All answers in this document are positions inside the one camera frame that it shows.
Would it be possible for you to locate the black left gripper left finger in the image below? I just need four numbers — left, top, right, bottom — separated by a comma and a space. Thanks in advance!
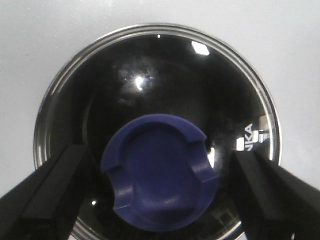
0, 145, 91, 240

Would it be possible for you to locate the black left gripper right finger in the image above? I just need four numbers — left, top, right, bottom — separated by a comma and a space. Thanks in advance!
229, 151, 320, 240

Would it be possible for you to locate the glass lid with blue knob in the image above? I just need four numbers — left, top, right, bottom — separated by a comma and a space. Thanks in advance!
33, 23, 283, 240

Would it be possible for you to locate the dark blue saucepan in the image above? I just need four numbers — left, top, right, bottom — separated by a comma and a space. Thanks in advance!
33, 23, 283, 240

